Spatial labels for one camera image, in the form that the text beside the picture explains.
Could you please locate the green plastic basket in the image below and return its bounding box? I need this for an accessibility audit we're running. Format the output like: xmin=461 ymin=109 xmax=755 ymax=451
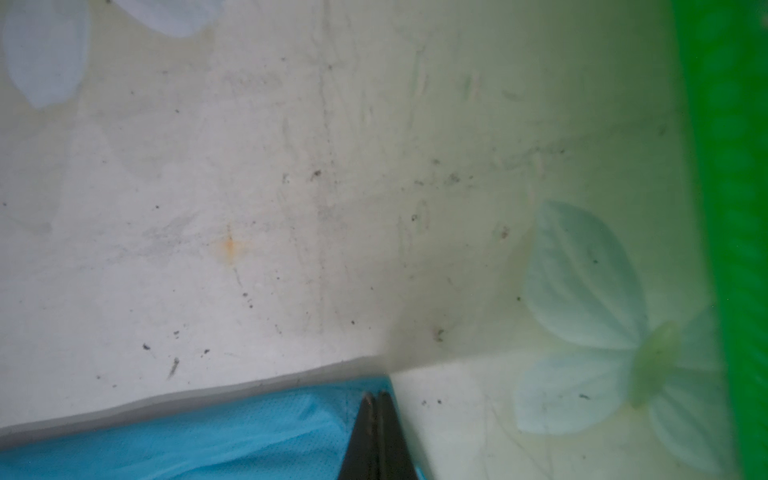
xmin=672 ymin=1 xmax=767 ymax=479

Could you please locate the blue t-shirt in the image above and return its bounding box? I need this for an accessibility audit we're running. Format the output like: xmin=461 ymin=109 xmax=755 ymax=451
xmin=1 ymin=376 xmax=398 ymax=479

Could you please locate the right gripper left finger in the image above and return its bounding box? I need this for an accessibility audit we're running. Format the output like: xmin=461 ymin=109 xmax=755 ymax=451
xmin=337 ymin=392 xmax=378 ymax=480

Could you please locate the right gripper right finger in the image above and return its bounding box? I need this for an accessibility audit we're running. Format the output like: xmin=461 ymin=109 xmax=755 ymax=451
xmin=376 ymin=391 xmax=419 ymax=480

